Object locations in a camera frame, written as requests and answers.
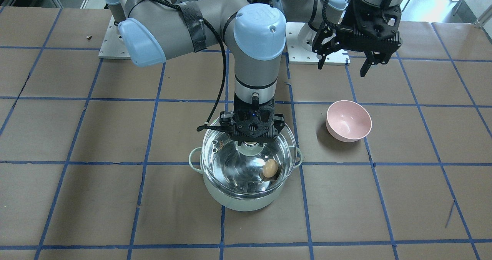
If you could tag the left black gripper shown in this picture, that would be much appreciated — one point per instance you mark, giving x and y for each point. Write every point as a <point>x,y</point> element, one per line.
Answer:
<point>349,21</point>

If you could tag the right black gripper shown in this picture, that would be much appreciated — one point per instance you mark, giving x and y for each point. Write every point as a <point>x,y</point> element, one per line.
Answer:
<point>280,125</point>

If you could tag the brown egg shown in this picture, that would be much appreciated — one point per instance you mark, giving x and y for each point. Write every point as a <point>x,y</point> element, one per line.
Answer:
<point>270,168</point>

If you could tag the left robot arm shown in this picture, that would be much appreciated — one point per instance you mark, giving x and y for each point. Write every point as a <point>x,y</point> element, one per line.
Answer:
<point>313,12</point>

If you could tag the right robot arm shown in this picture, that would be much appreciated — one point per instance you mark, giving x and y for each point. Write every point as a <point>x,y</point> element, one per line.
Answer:
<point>155,31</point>

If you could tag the pale green electric pot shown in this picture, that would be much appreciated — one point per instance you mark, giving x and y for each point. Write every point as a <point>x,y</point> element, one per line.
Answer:
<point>232,171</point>

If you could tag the pink bowl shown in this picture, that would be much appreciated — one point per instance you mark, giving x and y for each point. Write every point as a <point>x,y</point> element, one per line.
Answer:
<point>348,121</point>

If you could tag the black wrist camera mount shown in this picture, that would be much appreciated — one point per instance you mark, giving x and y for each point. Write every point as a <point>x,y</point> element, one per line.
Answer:
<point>380,20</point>

